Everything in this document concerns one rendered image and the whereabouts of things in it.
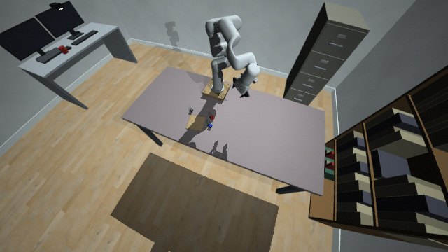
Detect tan square mat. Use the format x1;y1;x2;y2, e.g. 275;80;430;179
186;115;206;131

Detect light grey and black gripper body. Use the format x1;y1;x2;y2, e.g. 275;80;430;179
234;76;251;95

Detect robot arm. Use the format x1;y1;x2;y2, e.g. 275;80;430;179
206;15;260;92

